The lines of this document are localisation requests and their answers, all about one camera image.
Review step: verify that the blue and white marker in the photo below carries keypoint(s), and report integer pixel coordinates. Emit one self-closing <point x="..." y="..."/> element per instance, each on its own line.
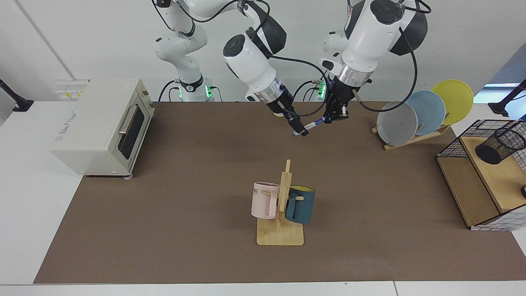
<point x="315" y="123"/>

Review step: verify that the black mesh pen holder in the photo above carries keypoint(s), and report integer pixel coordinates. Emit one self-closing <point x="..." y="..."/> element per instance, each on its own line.
<point x="499" y="148"/>

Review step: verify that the grey plate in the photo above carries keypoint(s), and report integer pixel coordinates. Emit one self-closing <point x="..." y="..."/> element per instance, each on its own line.
<point x="396" y="123"/>

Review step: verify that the wooden plate rack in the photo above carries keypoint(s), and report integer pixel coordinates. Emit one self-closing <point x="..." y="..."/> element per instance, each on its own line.
<point x="411" y="141"/>

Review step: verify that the dark teal cup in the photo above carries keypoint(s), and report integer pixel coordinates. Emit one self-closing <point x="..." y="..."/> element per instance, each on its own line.
<point x="300" y="209"/>

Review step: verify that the pink cup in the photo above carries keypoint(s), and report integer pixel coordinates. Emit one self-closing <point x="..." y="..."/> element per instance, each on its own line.
<point x="263" y="203"/>

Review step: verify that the light blue plate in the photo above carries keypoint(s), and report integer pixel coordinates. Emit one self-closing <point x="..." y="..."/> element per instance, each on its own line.
<point x="429" y="109"/>

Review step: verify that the wooden cup stand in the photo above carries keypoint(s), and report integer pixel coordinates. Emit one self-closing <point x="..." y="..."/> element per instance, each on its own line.
<point x="281" y="236"/>

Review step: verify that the yellow plate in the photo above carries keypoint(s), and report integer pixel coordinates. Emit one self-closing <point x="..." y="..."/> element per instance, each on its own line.
<point x="454" y="98"/>

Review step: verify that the brown table cloth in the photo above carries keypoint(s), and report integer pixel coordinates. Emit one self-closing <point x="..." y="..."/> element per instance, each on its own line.
<point x="185" y="213"/>

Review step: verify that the black clamp stand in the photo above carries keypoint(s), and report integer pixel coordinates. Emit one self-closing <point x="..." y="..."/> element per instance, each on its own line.
<point x="16" y="102"/>
<point x="503" y="107"/>

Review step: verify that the pale toaster oven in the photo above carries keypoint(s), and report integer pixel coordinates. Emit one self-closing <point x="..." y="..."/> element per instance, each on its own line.
<point x="92" y="123"/>

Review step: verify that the white wall socket strip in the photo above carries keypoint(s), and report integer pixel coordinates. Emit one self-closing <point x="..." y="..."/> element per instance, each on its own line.
<point x="68" y="91"/>

